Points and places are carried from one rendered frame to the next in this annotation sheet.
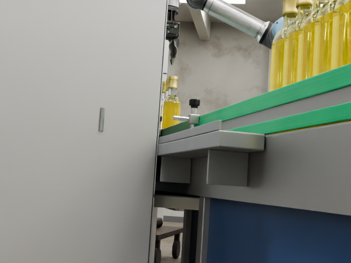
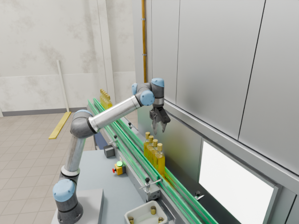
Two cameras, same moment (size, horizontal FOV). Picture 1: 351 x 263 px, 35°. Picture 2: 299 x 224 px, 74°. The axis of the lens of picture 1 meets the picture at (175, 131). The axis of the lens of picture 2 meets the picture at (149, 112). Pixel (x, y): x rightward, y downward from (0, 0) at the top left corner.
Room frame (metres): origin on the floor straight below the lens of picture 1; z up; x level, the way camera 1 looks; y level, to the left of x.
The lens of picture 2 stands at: (3.19, -0.27, 1.92)
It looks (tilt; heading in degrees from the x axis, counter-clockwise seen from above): 25 degrees down; 166
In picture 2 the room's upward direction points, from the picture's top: 1 degrees counter-clockwise
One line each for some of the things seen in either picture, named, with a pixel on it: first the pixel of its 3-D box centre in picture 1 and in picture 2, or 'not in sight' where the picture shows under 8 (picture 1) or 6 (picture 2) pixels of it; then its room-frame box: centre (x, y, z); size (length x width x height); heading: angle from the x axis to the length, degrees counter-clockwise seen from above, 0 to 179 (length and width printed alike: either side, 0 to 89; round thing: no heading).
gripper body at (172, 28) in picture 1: (168, 24); (157, 111); (2.10, 0.05, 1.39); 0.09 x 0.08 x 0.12; 13
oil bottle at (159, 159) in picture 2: not in sight; (159, 165); (2.12, 0.06, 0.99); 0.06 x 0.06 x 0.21; 13
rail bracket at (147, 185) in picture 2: not in sight; (150, 184); (2.25, -0.04, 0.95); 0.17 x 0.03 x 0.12; 104
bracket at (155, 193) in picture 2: not in sight; (153, 194); (2.24, -0.02, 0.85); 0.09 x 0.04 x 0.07; 104
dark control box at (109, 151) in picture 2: not in sight; (108, 150); (1.57, -0.28, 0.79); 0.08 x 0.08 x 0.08; 14
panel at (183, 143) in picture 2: not in sight; (199, 158); (2.32, 0.25, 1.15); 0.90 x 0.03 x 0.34; 14
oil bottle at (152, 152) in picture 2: not in sight; (155, 160); (2.07, 0.05, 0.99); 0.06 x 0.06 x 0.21; 14
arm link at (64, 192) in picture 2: not in sight; (65, 193); (2.23, -0.56, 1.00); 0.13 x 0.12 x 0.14; 179
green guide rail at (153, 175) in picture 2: not in sight; (114, 126); (1.35, -0.19, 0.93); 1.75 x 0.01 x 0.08; 14
